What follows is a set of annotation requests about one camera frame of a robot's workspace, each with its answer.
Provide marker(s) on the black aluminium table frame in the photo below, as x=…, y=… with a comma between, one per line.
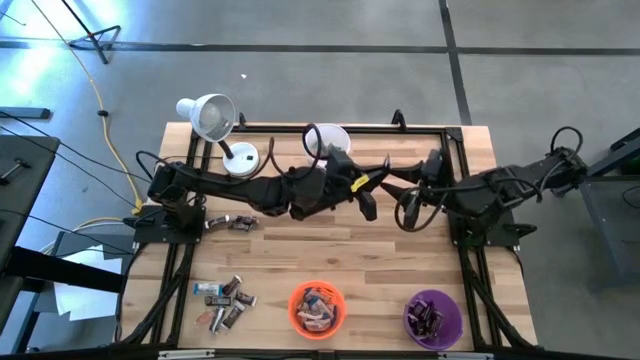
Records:
x=375, y=129

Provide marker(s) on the purple plastic basket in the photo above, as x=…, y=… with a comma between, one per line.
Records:
x=452, y=320

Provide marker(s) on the black side table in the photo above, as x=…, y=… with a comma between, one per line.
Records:
x=20, y=225

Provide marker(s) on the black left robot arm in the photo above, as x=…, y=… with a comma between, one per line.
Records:
x=240, y=187

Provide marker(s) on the black hand tool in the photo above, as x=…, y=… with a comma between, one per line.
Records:
x=17, y=164

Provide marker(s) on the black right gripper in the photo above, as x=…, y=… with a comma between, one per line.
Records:
x=432, y=175

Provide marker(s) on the white plastic bucket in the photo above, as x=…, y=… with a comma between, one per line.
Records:
x=335, y=137

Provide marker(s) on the black frame clamp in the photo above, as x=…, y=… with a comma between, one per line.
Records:
x=398, y=120
x=242, y=121

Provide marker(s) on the white paper sheets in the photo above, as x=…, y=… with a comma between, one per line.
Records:
x=85, y=300

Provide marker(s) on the red gummy candy packet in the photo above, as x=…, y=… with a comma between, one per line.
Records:
x=204, y=317

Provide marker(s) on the white metal bracket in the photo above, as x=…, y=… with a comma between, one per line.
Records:
x=465, y=356
x=185, y=354

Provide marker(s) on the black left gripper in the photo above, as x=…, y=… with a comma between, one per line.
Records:
x=345, y=175

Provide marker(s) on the silver candy bar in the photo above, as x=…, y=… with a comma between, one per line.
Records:
x=216, y=320

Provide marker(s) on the black tripod stand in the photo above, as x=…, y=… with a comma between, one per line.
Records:
x=102, y=52

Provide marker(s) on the white desk lamp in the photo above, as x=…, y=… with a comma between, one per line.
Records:
x=242, y=162

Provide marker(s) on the black metal cart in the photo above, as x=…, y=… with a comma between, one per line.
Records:
x=615, y=159

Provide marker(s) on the orange plastic basket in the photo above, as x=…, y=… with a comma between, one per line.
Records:
x=295, y=327

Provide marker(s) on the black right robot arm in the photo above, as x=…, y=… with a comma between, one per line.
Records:
x=480, y=197

